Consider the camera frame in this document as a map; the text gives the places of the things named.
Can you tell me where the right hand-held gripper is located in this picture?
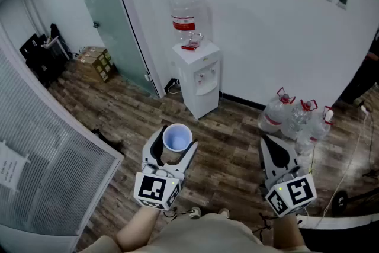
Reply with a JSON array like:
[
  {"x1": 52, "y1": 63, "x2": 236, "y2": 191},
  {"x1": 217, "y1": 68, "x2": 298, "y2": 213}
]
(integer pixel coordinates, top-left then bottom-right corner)
[{"x1": 260, "y1": 134, "x2": 318, "y2": 217}]

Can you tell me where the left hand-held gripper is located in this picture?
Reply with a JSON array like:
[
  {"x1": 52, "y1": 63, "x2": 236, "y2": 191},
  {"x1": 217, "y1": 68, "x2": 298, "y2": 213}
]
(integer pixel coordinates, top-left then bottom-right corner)
[{"x1": 133, "y1": 126, "x2": 199, "y2": 212}]

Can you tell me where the white paper cup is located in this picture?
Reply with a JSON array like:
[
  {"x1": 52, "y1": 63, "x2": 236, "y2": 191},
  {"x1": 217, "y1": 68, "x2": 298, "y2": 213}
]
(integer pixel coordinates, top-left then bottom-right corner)
[{"x1": 162, "y1": 123, "x2": 194, "y2": 153}]

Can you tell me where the white water dispenser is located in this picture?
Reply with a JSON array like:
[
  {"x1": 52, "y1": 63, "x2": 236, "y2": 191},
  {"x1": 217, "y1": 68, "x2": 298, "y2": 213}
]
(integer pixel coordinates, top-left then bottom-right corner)
[{"x1": 171, "y1": 40, "x2": 223, "y2": 120}]

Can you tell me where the person's left forearm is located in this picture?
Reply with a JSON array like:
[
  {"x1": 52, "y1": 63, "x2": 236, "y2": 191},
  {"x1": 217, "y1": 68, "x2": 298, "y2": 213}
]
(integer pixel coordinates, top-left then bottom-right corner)
[{"x1": 115, "y1": 206, "x2": 165, "y2": 253}]

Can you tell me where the person's right forearm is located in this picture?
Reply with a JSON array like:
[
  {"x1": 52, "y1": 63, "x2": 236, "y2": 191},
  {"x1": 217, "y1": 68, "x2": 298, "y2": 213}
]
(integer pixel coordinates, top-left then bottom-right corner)
[{"x1": 271, "y1": 213, "x2": 306, "y2": 250}]

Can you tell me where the large clear water jug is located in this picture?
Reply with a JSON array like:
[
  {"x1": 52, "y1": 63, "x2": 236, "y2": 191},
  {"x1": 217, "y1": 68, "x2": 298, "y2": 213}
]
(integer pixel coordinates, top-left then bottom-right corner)
[{"x1": 169, "y1": 0, "x2": 210, "y2": 45}]

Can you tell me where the black bag on floor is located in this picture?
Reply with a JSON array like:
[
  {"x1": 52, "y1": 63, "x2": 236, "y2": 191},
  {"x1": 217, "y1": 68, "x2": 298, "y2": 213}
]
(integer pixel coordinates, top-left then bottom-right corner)
[{"x1": 91, "y1": 127, "x2": 126, "y2": 155}]

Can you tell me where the person's left beige shoe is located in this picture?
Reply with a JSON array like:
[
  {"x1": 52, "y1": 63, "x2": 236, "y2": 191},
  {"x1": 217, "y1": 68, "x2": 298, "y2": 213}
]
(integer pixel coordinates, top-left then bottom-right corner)
[{"x1": 189, "y1": 206, "x2": 203, "y2": 220}]

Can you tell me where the black scooter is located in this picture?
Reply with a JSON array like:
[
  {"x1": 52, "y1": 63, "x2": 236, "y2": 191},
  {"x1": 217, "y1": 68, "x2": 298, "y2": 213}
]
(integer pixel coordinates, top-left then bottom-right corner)
[{"x1": 331, "y1": 168, "x2": 379, "y2": 216}]

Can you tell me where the white curved furniture edge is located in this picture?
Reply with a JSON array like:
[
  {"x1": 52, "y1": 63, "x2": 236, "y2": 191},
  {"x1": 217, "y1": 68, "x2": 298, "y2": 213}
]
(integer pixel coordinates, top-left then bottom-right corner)
[{"x1": 298, "y1": 212, "x2": 379, "y2": 230}]

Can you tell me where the person's beige shirt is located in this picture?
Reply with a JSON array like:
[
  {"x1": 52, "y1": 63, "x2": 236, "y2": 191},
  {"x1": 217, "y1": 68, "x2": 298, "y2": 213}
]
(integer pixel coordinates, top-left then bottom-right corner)
[{"x1": 70, "y1": 212, "x2": 311, "y2": 253}]

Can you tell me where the brown cardboard box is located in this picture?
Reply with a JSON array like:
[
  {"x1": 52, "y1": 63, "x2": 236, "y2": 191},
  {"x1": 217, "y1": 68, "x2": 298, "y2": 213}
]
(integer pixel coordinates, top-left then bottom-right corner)
[
  {"x1": 91, "y1": 52, "x2": 117, "y2": 84},
  {"x1": 75, "y1": 46, "x2": 107, "y2": 66}
]

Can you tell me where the white framed glass partition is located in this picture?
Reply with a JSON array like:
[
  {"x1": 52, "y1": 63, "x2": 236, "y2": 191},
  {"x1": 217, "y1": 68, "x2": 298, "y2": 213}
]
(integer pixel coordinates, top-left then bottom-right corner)
[{"x1": 0, "y1": 23, "x2": 125, "y2": 246}]

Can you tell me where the frosted glass door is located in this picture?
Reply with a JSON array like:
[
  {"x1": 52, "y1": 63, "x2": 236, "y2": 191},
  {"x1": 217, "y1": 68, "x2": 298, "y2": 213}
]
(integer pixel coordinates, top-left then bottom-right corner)
[{"x1": 67, "y1": 0, "x2": 160, "y2": 98}]

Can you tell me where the white paper notice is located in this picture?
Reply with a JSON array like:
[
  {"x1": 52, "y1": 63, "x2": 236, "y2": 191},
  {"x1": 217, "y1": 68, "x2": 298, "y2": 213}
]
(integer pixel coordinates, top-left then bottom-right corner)
[{"x1": 0, "y1": 140, "x2": 31, "y2": 192}]

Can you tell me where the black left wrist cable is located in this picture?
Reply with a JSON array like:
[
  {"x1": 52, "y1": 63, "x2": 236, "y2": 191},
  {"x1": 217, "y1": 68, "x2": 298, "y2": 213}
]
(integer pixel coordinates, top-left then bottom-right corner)
[{"x1": 163, "y1": 206, "x2": 197, "y2": 219}]

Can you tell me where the white dispenser power cable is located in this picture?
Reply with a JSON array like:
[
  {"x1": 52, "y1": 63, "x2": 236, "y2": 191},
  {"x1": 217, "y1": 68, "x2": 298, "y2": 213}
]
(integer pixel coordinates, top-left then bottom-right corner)
[{"x1": 163, "y1": 78, "x2": 182, "y2": 96}]

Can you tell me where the long white floor cable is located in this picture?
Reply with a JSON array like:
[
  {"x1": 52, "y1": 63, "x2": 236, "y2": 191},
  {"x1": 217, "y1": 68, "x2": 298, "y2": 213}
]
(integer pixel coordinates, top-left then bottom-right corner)
[{"x1": 307, "y1": 104, "x2": 375, "y2": 228}]

